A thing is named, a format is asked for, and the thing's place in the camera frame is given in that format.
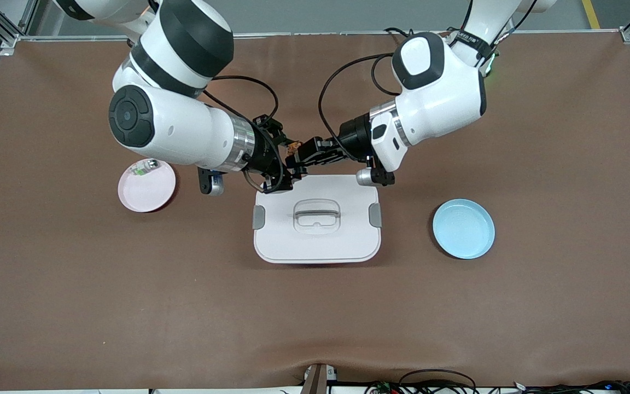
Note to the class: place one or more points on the white lidded storage box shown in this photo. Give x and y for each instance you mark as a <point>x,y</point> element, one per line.
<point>315,246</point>

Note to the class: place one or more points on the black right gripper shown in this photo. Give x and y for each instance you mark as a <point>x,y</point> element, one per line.
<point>265,154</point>

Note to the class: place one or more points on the silver table edge rail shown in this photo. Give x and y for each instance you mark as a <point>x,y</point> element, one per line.
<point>320,33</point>

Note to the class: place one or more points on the pale pink round plate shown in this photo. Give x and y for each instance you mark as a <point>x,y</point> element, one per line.
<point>145,197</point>

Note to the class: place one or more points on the orange and black push-button switch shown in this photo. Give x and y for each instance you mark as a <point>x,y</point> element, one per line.
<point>293,146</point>

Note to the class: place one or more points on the light blue round plate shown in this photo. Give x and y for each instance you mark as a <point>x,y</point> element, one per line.
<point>462,230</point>

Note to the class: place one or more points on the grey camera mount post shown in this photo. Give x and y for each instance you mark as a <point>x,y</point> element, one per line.
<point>318,380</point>

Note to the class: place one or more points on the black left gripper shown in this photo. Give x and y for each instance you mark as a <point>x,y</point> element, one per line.
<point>354,137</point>

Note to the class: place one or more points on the green and silver push-button switch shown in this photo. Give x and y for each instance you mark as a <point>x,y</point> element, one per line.
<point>151,164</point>

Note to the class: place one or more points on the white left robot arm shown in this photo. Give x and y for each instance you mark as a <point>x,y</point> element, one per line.
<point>435,98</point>

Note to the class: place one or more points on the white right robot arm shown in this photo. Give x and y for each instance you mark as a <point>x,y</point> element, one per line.
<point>184,126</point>

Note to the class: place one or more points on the brown table cover sheet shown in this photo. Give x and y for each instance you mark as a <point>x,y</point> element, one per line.
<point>315,317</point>

